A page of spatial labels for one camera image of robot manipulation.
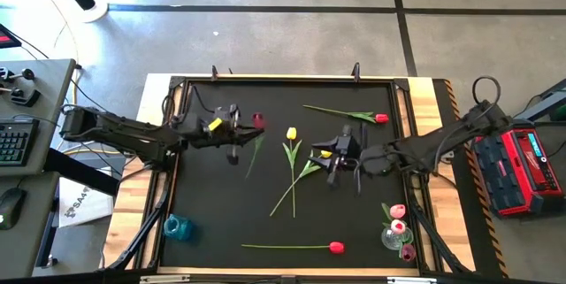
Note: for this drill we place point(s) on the black diagonal support strut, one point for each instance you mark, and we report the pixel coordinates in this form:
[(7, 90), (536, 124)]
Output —
[(435, 240), (141, 235)]

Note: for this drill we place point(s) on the black table clamp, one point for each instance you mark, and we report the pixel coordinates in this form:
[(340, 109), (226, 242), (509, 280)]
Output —
[(356, 71), (214, 74)]

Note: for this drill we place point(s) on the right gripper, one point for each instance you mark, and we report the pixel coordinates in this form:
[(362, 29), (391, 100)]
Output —
[(342, 151)]

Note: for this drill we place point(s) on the black device with red light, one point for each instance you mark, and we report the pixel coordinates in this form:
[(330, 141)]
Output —
[(8, 38)]

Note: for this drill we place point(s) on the red artificial tulip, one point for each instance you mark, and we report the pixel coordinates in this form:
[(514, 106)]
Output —
[(336, 247), (381, 118)]

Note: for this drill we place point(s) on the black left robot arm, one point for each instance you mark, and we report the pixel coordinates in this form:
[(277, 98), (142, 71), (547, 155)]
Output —
[(124, 133)]

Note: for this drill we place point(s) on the yellow artificial tulip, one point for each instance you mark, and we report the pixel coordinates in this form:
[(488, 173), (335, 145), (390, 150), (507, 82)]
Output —
[(309, 170), (291, 133)]

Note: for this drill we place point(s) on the black ball-ended lever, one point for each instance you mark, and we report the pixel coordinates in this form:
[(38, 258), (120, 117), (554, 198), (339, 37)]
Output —
[(27, 73)]

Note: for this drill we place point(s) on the dark maroon artificial tulip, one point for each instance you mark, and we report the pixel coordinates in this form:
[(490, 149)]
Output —
[(258, 120), (408, 252)]

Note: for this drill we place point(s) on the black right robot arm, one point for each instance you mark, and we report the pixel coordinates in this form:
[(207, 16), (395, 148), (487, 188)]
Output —
[(433, 147)]

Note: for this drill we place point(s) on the clear glass vase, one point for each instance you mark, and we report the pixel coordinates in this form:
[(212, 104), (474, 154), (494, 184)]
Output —
[(389, 240)]

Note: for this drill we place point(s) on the white round stand base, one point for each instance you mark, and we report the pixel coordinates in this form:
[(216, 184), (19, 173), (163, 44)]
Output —
[(95, 12)]

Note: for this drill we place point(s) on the black hazard-striped panel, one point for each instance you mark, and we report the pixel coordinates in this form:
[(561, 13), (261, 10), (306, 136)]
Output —
[(442, 98)]

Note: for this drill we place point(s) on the black keyboard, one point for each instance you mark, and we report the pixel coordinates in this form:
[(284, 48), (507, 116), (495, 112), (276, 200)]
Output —
[(15, 142)]

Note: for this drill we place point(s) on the dark table mat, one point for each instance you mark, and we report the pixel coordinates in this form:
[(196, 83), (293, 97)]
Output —
[(221, 195)]

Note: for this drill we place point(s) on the grey equipment stand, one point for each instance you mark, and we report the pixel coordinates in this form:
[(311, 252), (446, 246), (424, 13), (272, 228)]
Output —
[(548, 100)]

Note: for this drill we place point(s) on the silver metal bracket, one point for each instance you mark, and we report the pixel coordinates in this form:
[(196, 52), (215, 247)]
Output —
[(163, 279), (411, 280)]

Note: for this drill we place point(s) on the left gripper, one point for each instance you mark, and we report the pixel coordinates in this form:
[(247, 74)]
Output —
[(216, 139)]

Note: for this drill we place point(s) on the pink artificial tulip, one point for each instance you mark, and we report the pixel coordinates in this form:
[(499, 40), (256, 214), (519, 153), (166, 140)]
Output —
[(398, 211), (398, 227)]

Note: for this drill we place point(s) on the blue glass vase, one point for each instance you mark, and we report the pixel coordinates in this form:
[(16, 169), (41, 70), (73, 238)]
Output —
[(177, 227)]

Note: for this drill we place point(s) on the black desk crossbar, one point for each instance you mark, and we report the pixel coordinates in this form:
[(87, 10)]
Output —
[(79, 171)]

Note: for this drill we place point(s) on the grey desk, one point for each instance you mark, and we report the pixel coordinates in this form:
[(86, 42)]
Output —
[(31, 240), (53, 98)]

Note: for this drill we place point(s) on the black desk bracket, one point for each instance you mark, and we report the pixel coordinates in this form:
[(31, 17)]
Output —
[(26, 97)]

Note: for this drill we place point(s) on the black computer mouse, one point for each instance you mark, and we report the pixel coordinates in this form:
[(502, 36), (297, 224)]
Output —
[(9, 206)]

